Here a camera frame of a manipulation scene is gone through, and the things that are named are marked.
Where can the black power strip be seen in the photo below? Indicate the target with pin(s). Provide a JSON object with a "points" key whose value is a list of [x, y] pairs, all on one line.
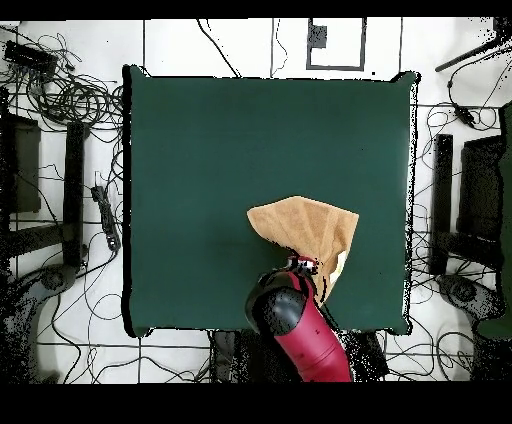
{"points": [[107, 216], [374, 356]]}

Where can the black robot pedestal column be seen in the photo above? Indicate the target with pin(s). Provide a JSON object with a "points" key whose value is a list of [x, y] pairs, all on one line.
{"points": [[240, 360]]}

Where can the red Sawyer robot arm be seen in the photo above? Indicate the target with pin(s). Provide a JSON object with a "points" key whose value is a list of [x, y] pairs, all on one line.
{"points": [[304, 336]]}

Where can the dark green table cloth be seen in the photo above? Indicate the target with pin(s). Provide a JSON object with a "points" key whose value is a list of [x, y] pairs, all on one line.
{"points": [[200, 160]]}

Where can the tan terry towel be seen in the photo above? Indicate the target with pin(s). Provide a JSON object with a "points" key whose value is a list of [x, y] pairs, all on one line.
{"points": [[308, 224]]}

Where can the black electronics box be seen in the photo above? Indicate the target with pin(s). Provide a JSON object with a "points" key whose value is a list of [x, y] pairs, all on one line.
{"points": [[30, 58]]}

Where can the grey square floor frame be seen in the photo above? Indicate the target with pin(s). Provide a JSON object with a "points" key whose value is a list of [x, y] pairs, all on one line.
{"points": [[308, 60]]}

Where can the black power adapter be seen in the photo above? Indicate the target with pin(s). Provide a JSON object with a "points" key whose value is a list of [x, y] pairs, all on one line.
{"points": [[464, 114]]}

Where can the grey pedestal leg with caster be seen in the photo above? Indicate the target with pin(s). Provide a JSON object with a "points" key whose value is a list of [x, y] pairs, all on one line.
{"points": [[466, 292], [52, 280]]}

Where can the black tripod pole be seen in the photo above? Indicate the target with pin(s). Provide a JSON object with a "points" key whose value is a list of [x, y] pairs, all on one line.
{"points": [[464, 58]]}

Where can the black metal frame stand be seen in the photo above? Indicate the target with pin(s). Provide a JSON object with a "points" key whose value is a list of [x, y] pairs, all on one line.
{"points": [[442, 200], [74, 192]]}

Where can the dark grey square plate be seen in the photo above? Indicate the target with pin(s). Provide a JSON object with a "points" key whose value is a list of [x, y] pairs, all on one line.
{"points": [[318, 36]]}

